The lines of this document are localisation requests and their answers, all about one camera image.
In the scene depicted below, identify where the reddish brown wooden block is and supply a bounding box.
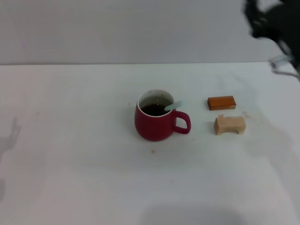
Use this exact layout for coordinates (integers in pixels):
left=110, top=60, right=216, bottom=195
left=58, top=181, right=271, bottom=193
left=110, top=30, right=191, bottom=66
left=207, top=95, right=237, bottom=111

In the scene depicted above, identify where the dark brown coffee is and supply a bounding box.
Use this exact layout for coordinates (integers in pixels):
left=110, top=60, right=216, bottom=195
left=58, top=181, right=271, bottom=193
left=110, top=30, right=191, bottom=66
left=140, top=103, right=167, bottom=116

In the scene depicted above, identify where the thin cable with clear plug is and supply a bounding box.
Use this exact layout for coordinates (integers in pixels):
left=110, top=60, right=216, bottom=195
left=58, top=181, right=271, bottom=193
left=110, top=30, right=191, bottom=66
left=268, top=55, right=300, bottom=83

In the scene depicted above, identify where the red ceramic mug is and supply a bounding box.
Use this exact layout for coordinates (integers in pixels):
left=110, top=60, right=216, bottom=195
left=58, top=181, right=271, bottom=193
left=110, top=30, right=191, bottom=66
left=134, top=89, right=192, bottom=142

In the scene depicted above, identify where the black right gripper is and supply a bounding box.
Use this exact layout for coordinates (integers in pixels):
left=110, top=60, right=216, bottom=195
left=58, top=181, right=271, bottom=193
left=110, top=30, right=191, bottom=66
left=242, top=0, right=300, bottom=68

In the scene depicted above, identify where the light wooden block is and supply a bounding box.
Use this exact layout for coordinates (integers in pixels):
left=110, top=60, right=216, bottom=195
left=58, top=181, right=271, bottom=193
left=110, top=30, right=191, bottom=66
left=213, top=116, right=247, bottom=136

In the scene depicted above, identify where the spoon with light blue handle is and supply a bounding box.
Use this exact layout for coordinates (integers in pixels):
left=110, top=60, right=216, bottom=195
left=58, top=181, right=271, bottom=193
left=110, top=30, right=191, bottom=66
left=164, top=100, right=187, bottom=112

